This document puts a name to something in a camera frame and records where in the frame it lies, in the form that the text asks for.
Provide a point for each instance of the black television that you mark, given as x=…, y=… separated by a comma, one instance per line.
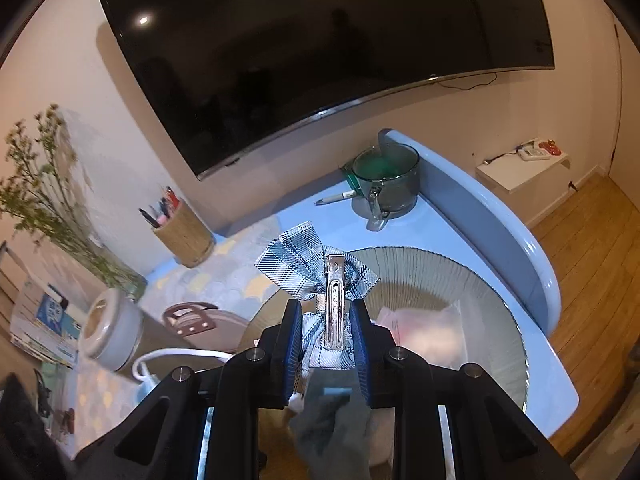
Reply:
x=300, y=50

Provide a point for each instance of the brown pen holder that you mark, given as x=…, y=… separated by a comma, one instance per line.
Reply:
x=185, y=240

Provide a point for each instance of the plaid bow hair clip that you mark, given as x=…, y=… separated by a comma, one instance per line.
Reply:
x=295, y=260

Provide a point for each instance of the white round jar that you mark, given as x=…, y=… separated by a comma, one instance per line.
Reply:
x=120, y=330

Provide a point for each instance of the green-capped pen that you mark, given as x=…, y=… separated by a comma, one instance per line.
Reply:
x=332, y=197

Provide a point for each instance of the bunch of pens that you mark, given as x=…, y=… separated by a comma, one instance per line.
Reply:
x=165, y=210

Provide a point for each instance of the glass vase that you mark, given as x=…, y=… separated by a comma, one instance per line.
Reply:
x=127, y=285

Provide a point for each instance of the small red items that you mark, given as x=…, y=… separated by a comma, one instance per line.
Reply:
x=552, y=148

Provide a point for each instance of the small white device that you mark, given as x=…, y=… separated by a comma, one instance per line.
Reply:
x=532, y=152

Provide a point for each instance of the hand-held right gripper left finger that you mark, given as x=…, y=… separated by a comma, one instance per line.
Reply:
x=292, y=355

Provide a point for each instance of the white wall shelf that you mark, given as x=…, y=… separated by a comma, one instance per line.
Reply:
x=520, y=172

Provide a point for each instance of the round woven basket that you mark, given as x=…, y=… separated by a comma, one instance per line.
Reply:
x=450, y=280

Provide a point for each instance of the blue-grey cloth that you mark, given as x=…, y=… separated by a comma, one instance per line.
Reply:
x=330, y=430

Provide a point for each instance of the pink packet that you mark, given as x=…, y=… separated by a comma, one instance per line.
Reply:
x=425, y=330

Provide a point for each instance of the row of books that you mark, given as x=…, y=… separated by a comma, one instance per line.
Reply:
x=50, y=315

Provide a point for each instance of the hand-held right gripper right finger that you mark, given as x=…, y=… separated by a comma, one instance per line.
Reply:
x=361, y=355

